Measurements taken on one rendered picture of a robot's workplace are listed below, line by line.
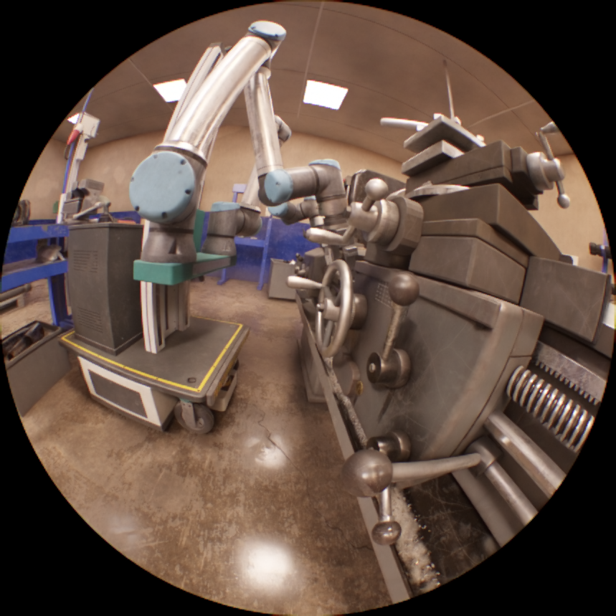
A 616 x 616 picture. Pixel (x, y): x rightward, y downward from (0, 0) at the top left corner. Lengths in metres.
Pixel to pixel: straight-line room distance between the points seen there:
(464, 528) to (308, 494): 0.57
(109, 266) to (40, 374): 0.86
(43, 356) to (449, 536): 1.70
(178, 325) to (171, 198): 0.82
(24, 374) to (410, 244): 1.57
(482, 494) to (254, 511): 0.67
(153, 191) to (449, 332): 0.54
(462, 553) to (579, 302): 0.44
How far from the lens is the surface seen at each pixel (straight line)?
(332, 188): 0.62
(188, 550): 0.83
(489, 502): 0.46
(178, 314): 1.17
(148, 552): 0.86
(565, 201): 0.39
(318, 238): 0.36
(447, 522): 0.53
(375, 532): 0.27
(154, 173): 0.50
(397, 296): 0.21
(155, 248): 0.66
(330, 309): 0.43
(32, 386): 1.49
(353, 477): 0.16
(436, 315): 0.27
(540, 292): 0.35
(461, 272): 0.25
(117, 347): 1.01
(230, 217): 1.10
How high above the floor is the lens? 0.80
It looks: 15 degrees down
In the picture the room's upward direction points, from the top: 10 degrees clockwise
